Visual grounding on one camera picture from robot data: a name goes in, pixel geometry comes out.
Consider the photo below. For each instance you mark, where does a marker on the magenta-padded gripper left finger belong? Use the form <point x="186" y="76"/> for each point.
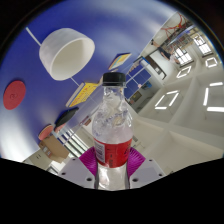
<point x="77" y="170"/>

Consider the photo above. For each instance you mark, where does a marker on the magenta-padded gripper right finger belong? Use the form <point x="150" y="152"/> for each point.
<point x="146" y="170"/>

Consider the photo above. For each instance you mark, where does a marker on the clear red-labelled drink bottle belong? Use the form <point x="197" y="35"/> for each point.
<point x="112" y="148"/>

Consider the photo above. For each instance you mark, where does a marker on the tall black-framed window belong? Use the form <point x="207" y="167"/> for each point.
<point x="71" y="141"/>

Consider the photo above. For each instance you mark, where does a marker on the black table tennis paddle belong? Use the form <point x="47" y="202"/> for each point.
<point x="66" y="116"/>

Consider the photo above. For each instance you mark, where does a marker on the yellow book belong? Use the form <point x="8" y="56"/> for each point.
<point x="83" y="94"/>

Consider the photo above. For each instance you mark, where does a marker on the blue partition screen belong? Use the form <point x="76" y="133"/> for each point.
<point x="136" y="80"/>

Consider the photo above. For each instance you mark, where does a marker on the group of ceiling lights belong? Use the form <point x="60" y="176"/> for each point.
<point x="213" y="108"/>

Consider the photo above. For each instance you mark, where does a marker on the flat round red coaster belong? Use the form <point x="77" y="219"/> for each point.
<point x="14" y="95"/>

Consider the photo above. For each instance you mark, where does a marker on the dark door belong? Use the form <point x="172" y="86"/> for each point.
<point x="155" y="66"/>

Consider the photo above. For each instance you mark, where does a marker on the small colourful book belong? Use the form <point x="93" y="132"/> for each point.
<point x="119" y="61"/>

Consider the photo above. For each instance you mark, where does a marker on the white mug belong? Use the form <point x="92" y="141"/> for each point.
<point x="53" y="50"/>

